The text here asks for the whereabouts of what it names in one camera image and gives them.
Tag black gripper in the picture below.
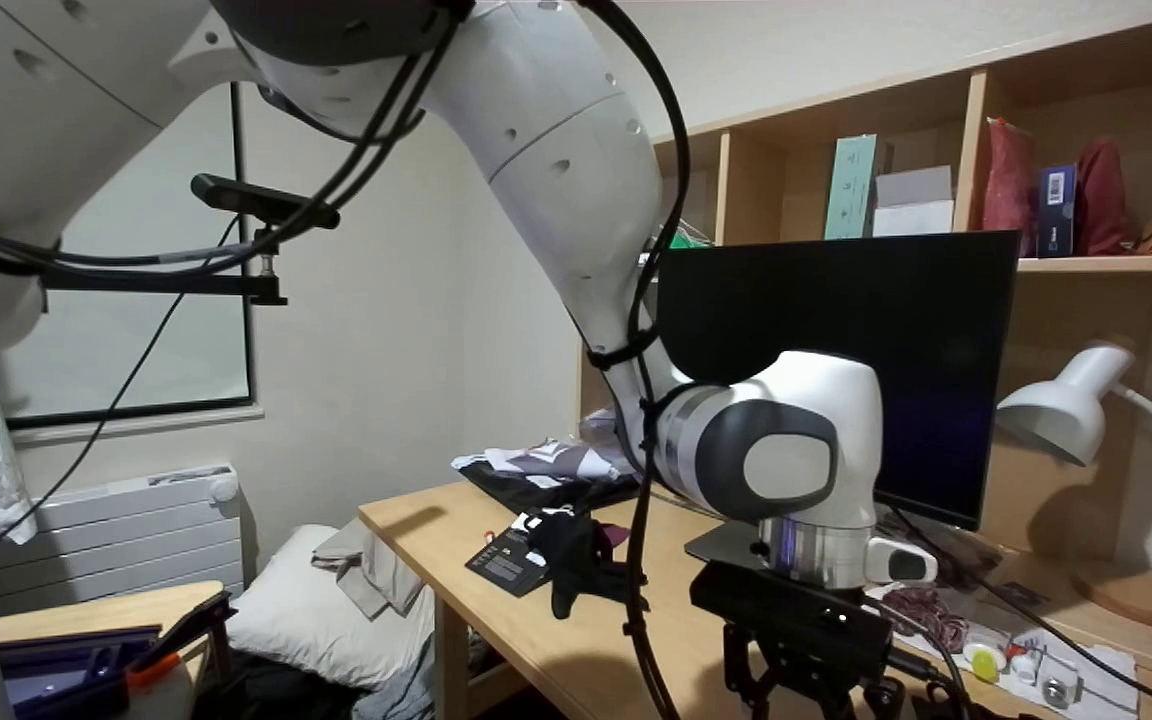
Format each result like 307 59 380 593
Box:
718 636 903 720

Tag black gloves with tag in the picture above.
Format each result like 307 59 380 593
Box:
465 506 652 622

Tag clear bag with red contents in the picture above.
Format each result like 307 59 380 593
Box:
886 584 972 659

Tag yellow green round item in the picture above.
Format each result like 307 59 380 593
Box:
965 641 1006 688

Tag silver metal clip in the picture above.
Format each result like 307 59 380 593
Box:
1005 636 1086 712

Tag folded black white clothes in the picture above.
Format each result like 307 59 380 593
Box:
453 436 649 519

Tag black computer monitor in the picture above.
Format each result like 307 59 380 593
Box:
658 231 1023 576

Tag white desk lamp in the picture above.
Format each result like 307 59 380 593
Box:
991 338 1152 636

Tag grey folded cloth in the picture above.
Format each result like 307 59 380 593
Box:
307 515 427 622

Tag white box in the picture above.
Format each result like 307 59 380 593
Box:
868 161 961 241

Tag teal book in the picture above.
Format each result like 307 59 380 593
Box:
818 131 880 242

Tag white pillow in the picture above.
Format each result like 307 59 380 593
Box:
224 519 441 691

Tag dark clothing pile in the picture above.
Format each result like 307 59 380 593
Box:
187 645 441 720

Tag dark blue box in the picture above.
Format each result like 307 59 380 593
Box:
1032 161 1082 258

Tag red books on shelf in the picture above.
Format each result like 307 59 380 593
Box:
976 114 1040 254

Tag wooden shelf unit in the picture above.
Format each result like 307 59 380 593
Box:
574 2 1152 632

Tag maroon pouch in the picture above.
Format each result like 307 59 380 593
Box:
1071 137 1141 254

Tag orange black hand tool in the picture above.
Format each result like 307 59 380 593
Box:
121 593 240 695

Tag white radiator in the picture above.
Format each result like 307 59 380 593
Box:
0 458 253 618

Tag wooden side table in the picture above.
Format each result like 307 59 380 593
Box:
0 576 232 720

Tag purple tool tray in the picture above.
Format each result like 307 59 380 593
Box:
0 622 166 720

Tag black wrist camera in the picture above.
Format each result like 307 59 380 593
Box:
689 554 890 671

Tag dark cable bundle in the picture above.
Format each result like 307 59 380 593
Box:
929 513 1006 593

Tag thin black desk cable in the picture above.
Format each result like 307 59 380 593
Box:
886 502 1152 720

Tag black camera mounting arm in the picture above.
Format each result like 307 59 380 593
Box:
40 225 286 315

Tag black window frame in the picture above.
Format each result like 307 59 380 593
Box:
0 75 261 433

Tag black stereo camera bar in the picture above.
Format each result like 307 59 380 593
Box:
187 173 343 231

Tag thin black camera cable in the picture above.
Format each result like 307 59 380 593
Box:
0 211 247 552

